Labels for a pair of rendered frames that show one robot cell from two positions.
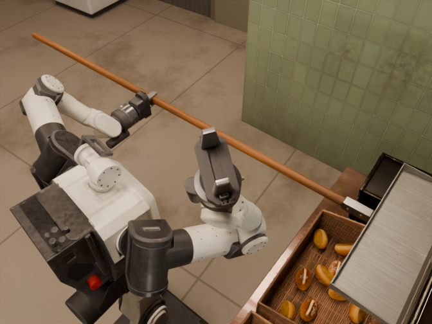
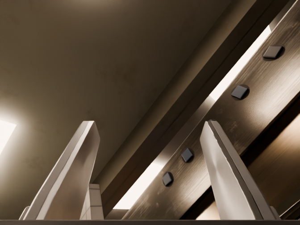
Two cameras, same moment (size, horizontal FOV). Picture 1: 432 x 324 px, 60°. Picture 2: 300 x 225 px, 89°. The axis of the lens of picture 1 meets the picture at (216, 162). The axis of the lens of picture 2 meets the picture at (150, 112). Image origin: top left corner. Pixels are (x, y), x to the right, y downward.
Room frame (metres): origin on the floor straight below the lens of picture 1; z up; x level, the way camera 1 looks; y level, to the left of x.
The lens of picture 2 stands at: (0.39, 0.08, 1.67)
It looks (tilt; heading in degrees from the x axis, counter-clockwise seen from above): 51 degrees up; 254
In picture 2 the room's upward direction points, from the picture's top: 37 degrees counter-clockwise
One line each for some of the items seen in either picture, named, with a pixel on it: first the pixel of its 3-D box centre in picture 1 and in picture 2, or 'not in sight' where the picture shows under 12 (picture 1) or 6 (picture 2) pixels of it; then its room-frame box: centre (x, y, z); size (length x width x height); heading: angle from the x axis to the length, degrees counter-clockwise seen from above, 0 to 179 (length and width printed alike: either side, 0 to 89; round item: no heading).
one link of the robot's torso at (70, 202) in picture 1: (95, 226); not in sight; (0.56, 0.33, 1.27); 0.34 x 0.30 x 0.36; 44
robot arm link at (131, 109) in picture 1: (134, 110); not in sight; (1.15, 0.33, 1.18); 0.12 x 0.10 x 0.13; 142
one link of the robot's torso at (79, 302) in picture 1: (108, 278); not in sight; (0.53, 0.35, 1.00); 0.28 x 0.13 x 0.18; 142
